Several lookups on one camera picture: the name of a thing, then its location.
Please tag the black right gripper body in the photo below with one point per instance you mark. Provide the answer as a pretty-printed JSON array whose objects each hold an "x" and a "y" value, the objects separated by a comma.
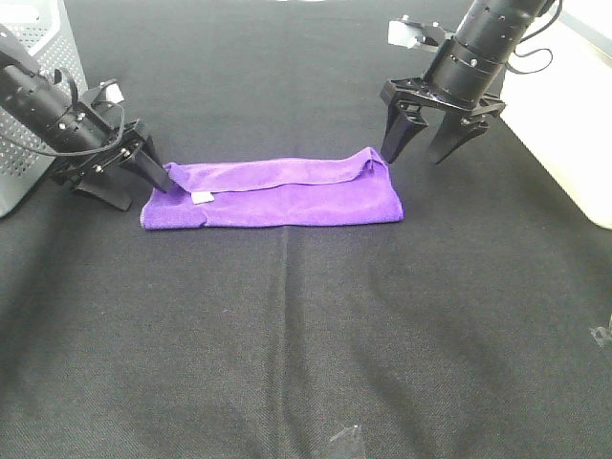
[{"x": 405, "y": 99}]

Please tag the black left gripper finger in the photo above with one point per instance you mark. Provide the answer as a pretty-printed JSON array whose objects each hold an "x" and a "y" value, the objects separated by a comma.
[
  {"x": 102, "y": 187},
  {"x": 140, "y": 158}
]

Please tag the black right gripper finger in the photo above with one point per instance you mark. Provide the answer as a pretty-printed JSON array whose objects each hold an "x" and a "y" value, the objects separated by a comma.
[
  {"x": 404, "y": 122},
  {"x": 454, "y": 131}
]

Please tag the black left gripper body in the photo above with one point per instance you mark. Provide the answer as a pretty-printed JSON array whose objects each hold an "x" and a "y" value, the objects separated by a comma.
[{"x": 89, "y": 137}]

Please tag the purple microfibre towel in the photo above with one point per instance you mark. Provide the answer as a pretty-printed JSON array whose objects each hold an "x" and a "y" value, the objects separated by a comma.
[{"x": 282, "y": 192}]

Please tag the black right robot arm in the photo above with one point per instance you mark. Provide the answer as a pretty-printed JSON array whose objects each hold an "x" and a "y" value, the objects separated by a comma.
[{"x": 483, "y": 43}]

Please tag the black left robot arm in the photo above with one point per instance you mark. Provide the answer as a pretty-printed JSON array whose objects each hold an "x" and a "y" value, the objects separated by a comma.
[{"x": 47, "y": 100}]

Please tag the grey perforated laundry basket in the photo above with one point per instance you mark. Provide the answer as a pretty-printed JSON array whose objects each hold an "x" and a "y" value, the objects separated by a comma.
[{"x": 44, "y": 33}]

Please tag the white storage box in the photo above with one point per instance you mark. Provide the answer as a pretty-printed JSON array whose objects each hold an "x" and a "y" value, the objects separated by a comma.
[{"x": 559, "y": 105}]

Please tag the clear tape piece right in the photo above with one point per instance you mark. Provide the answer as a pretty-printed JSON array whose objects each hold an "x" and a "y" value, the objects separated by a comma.
[{"x": 602, "y": 335}]

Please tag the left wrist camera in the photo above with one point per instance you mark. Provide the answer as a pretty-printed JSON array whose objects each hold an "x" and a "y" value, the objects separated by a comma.
[{"x": 110, "y": 92}]

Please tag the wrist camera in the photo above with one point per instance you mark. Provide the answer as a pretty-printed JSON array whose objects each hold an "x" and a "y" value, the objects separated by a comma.
[
  {"x": 409, "y": 34},
  {"x": 110, "y": 92}
]

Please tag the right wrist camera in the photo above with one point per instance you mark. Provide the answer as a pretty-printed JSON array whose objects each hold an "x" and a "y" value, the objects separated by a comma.
[{"x": 409, "y": 34}]

